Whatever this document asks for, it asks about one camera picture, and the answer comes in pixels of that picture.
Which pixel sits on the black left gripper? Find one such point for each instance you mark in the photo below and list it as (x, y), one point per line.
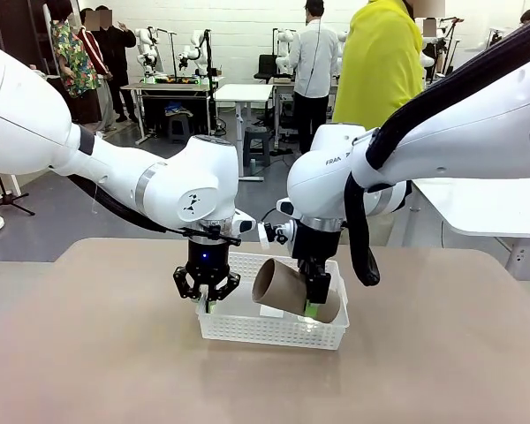
(207, 260)

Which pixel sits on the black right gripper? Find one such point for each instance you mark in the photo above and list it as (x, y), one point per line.
(313, 240)

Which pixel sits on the brown paper cup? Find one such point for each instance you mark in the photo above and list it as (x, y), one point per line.
(278, 287)

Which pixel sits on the white perforated plastic basket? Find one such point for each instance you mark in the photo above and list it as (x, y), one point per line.
(269, 331)

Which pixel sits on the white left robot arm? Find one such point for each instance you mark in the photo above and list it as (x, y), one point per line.
(194, 176)

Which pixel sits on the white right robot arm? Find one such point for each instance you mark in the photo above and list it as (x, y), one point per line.
(468, 132)

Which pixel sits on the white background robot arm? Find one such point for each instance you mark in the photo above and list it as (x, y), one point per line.
(146, 53)
(194, 53)
(285, 48)

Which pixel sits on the grey plastic stool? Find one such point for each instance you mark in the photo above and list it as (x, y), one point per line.
(256, 146)
(179, 126)

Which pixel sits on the white background table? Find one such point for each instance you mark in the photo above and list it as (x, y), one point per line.
(243, 93)

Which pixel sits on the black framed robot workbench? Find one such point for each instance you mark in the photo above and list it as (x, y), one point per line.
(172, 87)

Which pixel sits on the black tripod stand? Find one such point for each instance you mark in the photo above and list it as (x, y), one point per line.
(9, 201)

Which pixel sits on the black office chair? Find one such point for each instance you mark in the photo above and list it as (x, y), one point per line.
(266, 66)

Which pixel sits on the person in white shirt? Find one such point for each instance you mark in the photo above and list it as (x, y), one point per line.
(313, 57)

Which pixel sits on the person in yellow top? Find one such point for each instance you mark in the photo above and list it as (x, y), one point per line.
(380, 66)

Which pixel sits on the person in black clothes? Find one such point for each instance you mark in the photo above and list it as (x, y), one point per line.
(117, 48)

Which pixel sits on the person in red striped jacket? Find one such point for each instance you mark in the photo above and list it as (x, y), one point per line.
(93, 53)

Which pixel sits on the person in floral shirt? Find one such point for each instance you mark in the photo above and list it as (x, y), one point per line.
(75, 62)

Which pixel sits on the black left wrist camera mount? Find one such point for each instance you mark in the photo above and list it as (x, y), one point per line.
(212, 234)

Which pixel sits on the white desk with grey frame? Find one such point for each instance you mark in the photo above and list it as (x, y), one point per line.
(282, 84)

